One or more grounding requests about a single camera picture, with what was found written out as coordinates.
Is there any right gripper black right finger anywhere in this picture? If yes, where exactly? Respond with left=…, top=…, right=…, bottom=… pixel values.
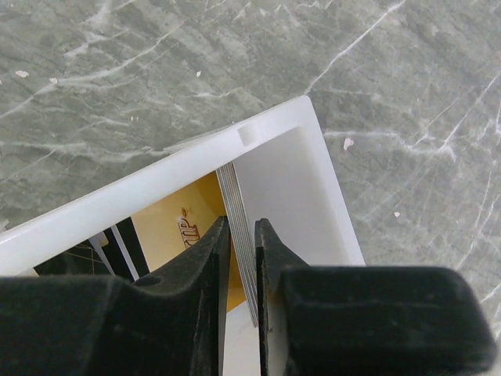
left=254, top=219, right=496, bottom=375

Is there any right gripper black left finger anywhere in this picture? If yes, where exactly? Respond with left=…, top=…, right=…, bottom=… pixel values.
left=1, top=216, right=230, bottom=375

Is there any white card tray box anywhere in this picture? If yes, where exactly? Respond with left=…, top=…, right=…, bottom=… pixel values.
left=1, top=96, right=364, bottom=375

